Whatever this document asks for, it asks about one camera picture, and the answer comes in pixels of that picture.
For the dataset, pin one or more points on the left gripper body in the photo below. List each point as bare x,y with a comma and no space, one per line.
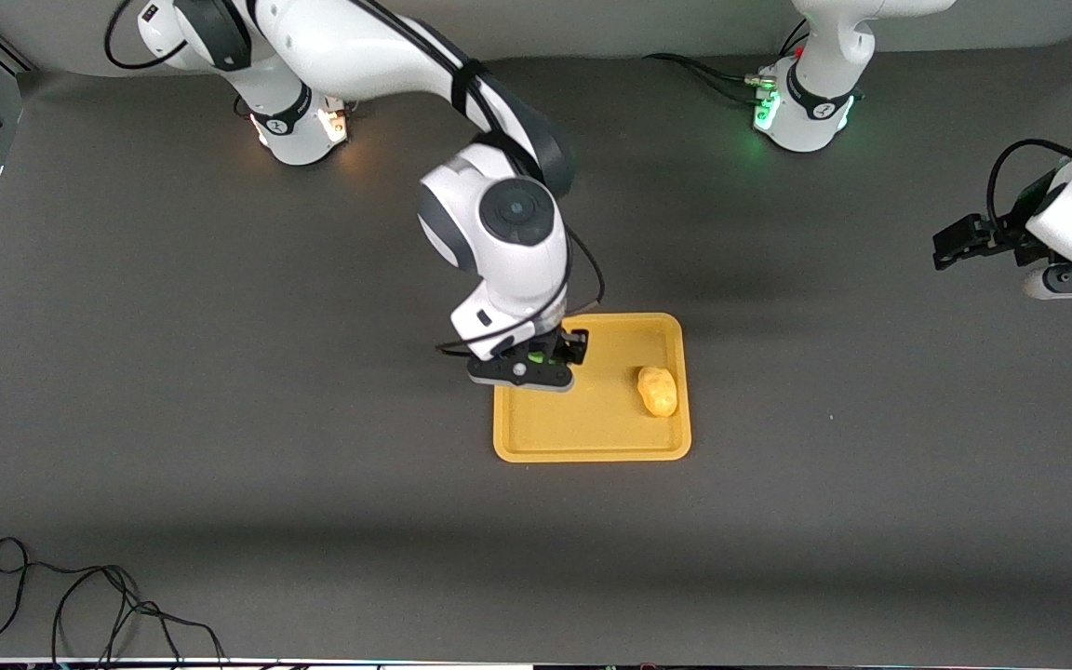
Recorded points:
1004,232

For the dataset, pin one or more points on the green apple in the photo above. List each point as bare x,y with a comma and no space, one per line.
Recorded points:
541,357

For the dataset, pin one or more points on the yellow potato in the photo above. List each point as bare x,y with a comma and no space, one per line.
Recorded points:
657,391

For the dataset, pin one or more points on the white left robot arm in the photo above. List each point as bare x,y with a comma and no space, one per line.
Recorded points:
815,102

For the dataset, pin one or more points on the yellow plastic tray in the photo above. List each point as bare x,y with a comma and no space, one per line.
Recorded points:
592,423

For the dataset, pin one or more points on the dark grey table mat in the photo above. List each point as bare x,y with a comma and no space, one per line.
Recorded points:
536,558

